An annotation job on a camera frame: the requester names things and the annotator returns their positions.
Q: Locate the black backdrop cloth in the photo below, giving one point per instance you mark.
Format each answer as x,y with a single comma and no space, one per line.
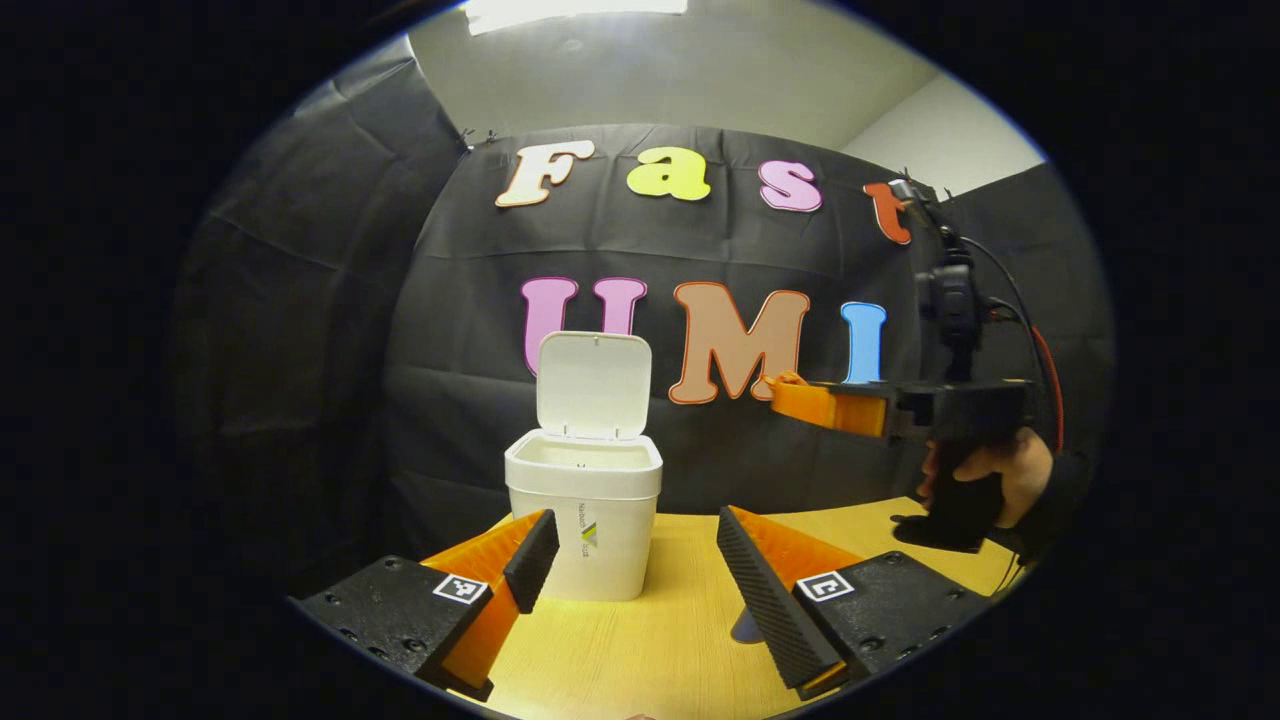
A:
320,350

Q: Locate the ceiling light panel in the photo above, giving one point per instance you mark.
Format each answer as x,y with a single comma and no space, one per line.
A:
575,12

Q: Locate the orange paper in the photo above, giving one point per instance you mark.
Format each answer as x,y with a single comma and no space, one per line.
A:
787,379

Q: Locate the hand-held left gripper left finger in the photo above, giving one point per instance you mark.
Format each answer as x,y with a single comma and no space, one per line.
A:
535,555

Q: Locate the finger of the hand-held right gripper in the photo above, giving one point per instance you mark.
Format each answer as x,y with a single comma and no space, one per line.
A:
835,410

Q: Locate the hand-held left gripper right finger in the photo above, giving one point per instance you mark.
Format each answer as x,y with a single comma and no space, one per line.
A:
765,600

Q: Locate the white desktop garbage bin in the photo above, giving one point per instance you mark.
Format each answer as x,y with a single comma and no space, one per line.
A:
590,500

